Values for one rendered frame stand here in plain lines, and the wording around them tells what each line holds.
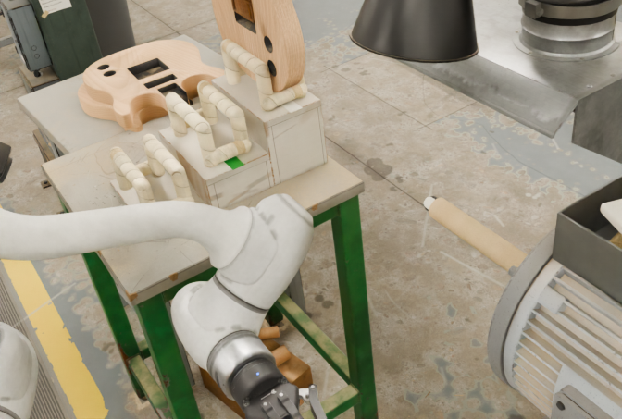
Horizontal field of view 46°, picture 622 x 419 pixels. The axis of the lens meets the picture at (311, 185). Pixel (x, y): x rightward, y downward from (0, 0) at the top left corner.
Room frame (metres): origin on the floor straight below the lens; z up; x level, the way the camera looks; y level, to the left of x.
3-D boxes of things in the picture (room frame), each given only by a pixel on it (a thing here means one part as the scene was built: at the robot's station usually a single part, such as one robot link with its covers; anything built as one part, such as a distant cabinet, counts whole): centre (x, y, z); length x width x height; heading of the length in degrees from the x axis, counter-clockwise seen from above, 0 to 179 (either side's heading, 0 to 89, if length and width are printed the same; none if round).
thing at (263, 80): (1.44, 0.07, 1.15); 0.03 x 0.03 x 0.09
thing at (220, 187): (1.46, 0.22, 0.98); 0.27 x 0.16 x 0.09; 29
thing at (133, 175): (1.37, 0.39, 1.04); 0.20 x 0.03 x 0.03; 28
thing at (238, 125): (1.41, 0.14, 1.07); 0.03 x 0.03 x 0.09
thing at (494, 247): (0.74, -0.22, 1.25); 0.18 x 0.03 x 0.03; 29
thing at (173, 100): (1.44, 0.25, 1.12); 0.20 x 0.03 x 0.03; 28
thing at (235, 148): (1.38, 0.17, 1.04); 0.11 x 0.03 x 0.03; 119
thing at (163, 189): (1.39, 0.35, 0.94); 0.27 x 0.15 x 0.01; 29
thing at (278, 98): (1.45, 0.03, 1.12); 0.11 x 0.03 x 0.03; 119
